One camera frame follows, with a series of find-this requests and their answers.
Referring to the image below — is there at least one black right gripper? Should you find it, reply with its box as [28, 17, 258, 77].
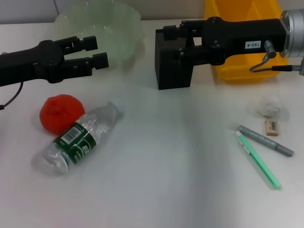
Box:
[163, 16, 287, 66]

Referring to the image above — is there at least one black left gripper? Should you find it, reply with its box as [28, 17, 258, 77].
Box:
[0, 36, 109, 87]

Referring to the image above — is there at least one orange fruit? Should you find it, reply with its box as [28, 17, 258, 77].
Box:
[39, 94, 86, 135]

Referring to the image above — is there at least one clear green-label water bottle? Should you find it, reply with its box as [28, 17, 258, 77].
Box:
[33, 101, 123, 176]

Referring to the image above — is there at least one white paper ball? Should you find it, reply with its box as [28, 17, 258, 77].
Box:
[255, 95, 283, 117]

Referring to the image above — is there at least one beige eraser with barcode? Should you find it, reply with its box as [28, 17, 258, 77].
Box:
[264, 119, 281, 137]

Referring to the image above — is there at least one grey marker pen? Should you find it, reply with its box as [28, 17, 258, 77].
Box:
[237, 124, 295, 157]

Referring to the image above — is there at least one mint green pen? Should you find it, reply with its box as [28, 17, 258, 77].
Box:
[235, 130, 281, 190]

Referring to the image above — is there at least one black mesh pen holder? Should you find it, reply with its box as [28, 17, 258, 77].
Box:
[155, 28, 194, 90]

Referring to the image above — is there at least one pale green glass fruit plate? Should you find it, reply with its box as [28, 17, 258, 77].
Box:
[54, 0, 146, 68]

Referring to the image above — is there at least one yellow plastic bin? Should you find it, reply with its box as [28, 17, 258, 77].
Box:
[204, 0, 285, 84]

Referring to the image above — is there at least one right gripper grey cable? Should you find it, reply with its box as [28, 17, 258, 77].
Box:
[249, 39, 304, 76]

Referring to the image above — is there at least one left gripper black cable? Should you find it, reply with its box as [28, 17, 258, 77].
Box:
[0, 82, 24, 110]

